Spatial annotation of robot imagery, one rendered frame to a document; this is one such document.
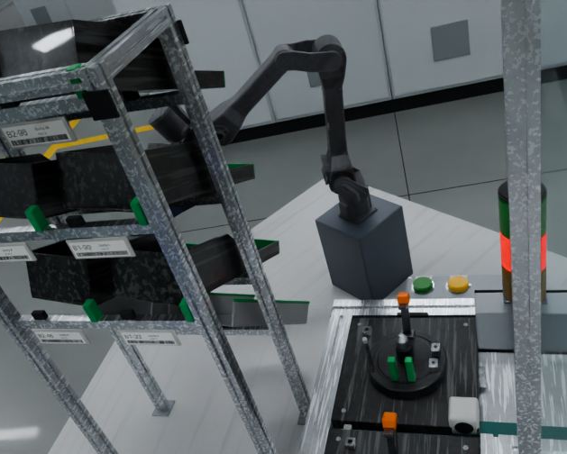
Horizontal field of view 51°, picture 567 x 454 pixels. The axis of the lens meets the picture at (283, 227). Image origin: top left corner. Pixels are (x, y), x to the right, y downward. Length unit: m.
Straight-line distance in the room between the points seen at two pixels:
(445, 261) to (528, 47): 0.95
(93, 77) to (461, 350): 0.78
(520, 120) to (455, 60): 3.40
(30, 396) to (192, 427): 1.77
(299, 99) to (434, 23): 0.97
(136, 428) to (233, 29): 2.97
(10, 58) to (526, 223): 0.60
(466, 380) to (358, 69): 3.07
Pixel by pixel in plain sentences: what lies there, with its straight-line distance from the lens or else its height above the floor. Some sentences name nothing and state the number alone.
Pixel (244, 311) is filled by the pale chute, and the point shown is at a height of 1.18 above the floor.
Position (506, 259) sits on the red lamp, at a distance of 0.74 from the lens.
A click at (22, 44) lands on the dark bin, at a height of 1.68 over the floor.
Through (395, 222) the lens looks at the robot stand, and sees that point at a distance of 1.31.
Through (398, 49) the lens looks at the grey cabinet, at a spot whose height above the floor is 0.43.
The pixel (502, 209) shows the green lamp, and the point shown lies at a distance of 0.70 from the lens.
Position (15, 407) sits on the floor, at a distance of 2.98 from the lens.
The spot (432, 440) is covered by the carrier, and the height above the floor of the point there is 0.97.
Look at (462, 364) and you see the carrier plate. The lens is 1.10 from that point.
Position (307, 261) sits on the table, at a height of 0.86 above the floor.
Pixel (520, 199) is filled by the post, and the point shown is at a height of 1.44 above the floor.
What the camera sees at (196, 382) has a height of 0.86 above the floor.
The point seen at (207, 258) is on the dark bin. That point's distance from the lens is 0.86.
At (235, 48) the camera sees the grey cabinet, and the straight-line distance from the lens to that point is 3.95.
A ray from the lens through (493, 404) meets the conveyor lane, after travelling 1.11.
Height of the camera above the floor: 1.81
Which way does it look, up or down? 34 degrees down
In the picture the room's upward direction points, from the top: 17 degrees counter-clockwise
